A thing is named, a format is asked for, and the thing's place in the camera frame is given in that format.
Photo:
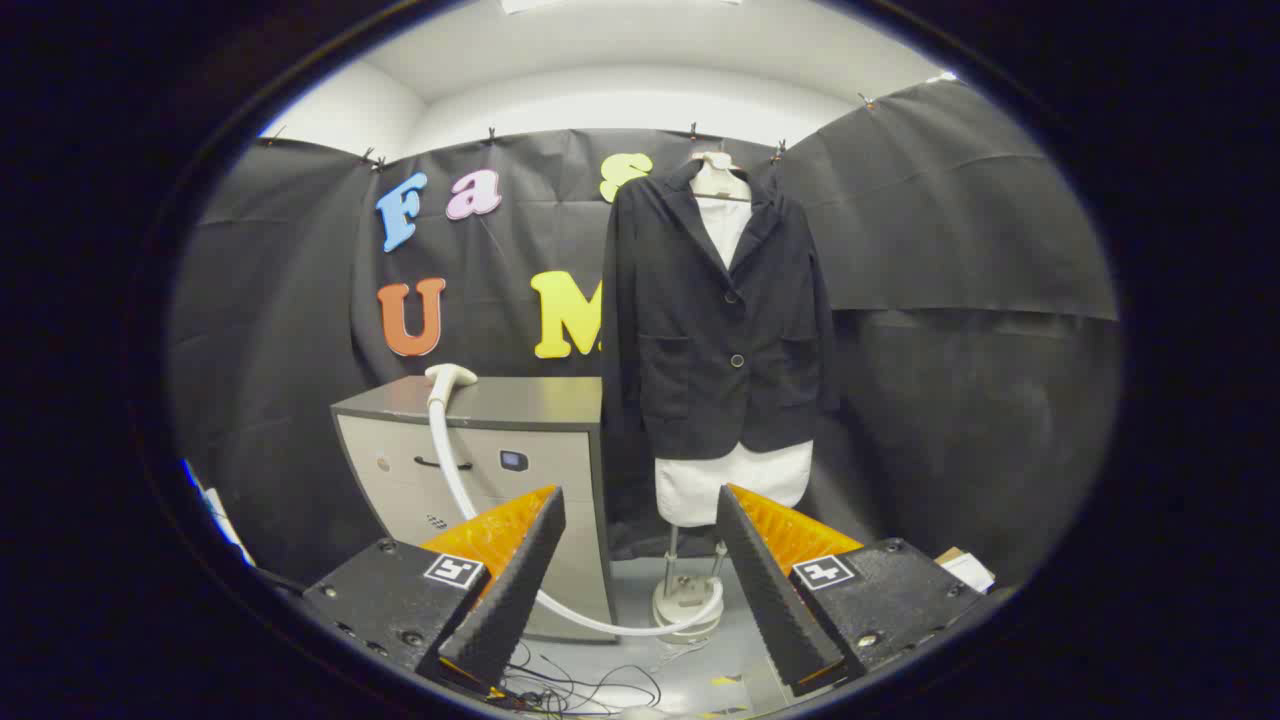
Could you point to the cardboard box with paper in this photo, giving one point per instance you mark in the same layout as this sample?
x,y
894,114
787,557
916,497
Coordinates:
x,y
968,572

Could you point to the white board with blue edge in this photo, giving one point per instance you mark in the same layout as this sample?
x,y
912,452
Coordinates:
x,y
225,525

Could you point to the black jacket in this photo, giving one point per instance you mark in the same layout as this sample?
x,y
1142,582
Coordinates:
x,y
700,380

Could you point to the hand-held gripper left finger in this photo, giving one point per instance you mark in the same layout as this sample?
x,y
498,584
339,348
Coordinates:
x,y
510,590

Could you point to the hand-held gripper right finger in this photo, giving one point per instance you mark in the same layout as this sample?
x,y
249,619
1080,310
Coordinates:
x,y
770,600

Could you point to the white garment steamer base stand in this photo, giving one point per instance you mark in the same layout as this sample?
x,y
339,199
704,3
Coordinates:
x,y
685,600

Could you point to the grey drawer cabinet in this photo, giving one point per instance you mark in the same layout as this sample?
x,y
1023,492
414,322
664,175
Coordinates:
x,y
520,400

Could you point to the black backdrop cloth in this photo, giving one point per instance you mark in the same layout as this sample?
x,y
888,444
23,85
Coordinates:
x,y
950,300

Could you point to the row of backdrop clips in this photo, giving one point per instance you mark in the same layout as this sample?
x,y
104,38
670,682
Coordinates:
x,y
491,134

